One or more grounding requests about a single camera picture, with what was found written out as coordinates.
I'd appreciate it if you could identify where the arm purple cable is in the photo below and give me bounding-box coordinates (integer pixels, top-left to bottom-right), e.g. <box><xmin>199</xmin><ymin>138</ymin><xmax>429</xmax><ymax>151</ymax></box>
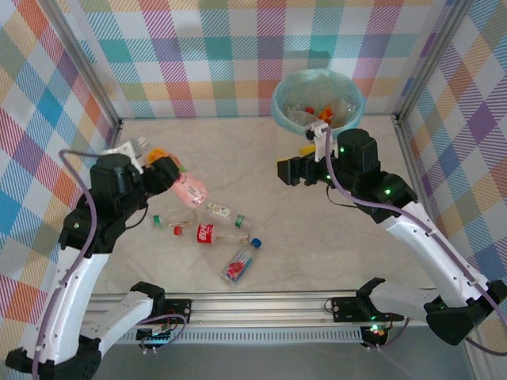
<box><xmin>325</xmin><ymin>126</ymin><xmax>507</xmax><ymax>357</ymax></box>
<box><xmin>31</xmin><ymin>149</ymin><xmax>187</xmax><ymax>380</ymax></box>

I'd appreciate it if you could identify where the clear bottle green cap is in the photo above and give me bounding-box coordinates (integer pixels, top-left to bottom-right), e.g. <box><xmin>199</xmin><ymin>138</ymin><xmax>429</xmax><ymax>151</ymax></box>
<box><xmin>143</xmin><ymin>211</ymin><xmax>198</xmax><ymax>231</ymax></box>

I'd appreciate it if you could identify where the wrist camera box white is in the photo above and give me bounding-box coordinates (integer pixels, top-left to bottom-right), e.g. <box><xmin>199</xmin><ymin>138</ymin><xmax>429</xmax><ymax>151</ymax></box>
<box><xmin>101</xmin><ymin>137</ymin><xmax>150</xmax><ymax>175</ymax></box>
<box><xmin>303</xmin><ymin>120</ymin><xmax>337</xmax><ymax>163</ymax></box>

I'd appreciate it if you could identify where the blue cap bottle pink label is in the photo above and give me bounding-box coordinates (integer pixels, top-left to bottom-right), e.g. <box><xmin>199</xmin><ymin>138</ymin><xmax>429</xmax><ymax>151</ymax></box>
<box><xmin>219</xmin><ymin>238</ymin><xmax>265</xmax><ymax>283</ymax></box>

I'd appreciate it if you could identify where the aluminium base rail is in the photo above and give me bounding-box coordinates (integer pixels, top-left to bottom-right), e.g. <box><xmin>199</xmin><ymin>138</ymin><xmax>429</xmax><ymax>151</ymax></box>
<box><xmin>81</xmin><ymin>295</ymin><xmax>436</xmax><ymax>329</ymax></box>

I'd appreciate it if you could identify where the slotted grey cable duct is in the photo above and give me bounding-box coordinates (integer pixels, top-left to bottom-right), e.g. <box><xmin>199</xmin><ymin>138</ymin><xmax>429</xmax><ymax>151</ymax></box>
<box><xmin>118</xmin><ymin>330</ymin><xmax>364</xmax><ymax>345</ymax></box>

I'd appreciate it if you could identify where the clear cola bottle red label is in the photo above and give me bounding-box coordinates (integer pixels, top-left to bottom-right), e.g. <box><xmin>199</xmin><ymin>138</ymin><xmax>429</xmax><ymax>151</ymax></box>
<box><xmin>173</xmin><ymin>222</ymin><xmax>250</xmax><ymax>246</ymax></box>

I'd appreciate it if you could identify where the aluminium side rail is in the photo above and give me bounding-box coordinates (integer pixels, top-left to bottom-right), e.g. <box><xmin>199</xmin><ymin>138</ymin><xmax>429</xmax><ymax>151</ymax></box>
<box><xmin>395</xmin><ymin>114</ymin><xmax>429</xmax><ymax>211</ymax></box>
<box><xmin>103</xmin><ymin>120</ymin><xmax>124</xmax><ymax>159</ymax></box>

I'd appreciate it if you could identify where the small circuit board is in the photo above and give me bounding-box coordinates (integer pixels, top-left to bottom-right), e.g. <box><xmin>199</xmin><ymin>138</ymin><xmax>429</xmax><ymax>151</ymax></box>
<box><xmin>360</xmin><ymin>323</ymin><xmax>388</xmax><ymax>338</ymax></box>
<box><xmin>135</xmin><ymin>326</ymin><xmax>175</xmax><ymax>344</ymax></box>

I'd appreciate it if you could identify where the pink drink bottle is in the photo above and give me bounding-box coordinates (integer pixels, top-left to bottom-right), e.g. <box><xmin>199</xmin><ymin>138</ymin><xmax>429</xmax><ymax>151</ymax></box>
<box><xmin>170</xmin><ymin>164</ymin><xmax>210</xmax><ymax>210</ymax></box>

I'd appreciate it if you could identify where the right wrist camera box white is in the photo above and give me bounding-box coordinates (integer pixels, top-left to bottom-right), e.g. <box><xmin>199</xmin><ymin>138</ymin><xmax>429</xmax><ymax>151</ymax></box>
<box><xmin>303</xmin><ymin>120</ymin><xmax>337</xmax><ymax>163</ymax></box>

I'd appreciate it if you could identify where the aluminium frame post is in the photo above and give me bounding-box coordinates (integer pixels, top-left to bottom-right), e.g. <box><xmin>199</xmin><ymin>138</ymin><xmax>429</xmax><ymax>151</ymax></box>
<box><xmin>395</xmin><ymin>0</ymin><xmax>475</xmax><ymax>124</ymax></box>
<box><xmin>41</xmin><ymin>0</ymin><xmax>123</xmax><ymax>131</ymax></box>

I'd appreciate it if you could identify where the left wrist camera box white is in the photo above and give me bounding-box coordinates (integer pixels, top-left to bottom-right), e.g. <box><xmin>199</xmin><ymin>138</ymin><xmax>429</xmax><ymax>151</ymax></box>
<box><xmin>101</xmin><ymin>137</ymin><xmax>150</xmax><ymax>175</ymax></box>

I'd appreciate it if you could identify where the clear bottle white green label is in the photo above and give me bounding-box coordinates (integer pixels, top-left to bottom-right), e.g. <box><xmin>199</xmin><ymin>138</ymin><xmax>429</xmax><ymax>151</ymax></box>
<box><xmin>204</xmin><ymin>202</ymin><xmax>254</xmax><ymax>230</ymax></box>

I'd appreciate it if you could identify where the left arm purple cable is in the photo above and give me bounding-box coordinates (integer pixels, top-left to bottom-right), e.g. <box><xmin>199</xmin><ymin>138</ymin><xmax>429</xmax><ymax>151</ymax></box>
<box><xmin>31</xmin><ymin>149</ymin><xmax>187</xmax><ymax>380</ymax></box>

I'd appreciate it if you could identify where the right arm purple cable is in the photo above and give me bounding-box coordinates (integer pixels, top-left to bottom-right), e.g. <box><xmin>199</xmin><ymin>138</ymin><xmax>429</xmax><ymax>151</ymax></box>
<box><xmin>325</xmin><ymin>126</ymin><xmax>507</xmax><ymax>357</ymax></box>

